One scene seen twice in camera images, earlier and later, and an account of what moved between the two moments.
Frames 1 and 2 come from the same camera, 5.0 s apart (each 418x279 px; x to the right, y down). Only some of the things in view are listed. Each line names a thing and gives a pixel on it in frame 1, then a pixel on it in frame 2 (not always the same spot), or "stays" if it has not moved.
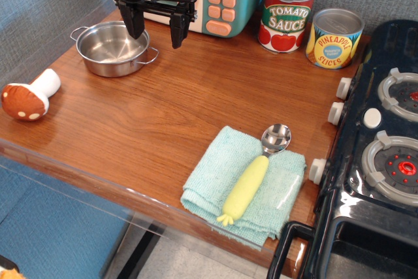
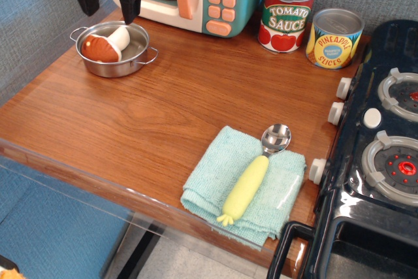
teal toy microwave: x=230 y=0 stays
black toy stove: x=366 y=223 stays
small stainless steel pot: x=109 y=50 stays
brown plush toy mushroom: x=31 y=102 -> x=102 y=49
